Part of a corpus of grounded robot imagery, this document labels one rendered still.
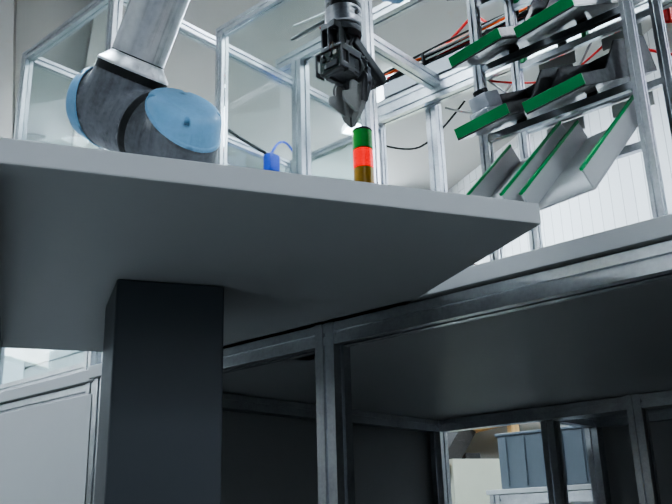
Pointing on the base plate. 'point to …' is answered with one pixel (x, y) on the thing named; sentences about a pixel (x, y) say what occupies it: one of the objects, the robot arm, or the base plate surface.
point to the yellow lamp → (364, 174)
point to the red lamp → (362, 157)
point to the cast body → (483, 101)
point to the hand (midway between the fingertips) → (354, 122)
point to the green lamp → (362, 138)
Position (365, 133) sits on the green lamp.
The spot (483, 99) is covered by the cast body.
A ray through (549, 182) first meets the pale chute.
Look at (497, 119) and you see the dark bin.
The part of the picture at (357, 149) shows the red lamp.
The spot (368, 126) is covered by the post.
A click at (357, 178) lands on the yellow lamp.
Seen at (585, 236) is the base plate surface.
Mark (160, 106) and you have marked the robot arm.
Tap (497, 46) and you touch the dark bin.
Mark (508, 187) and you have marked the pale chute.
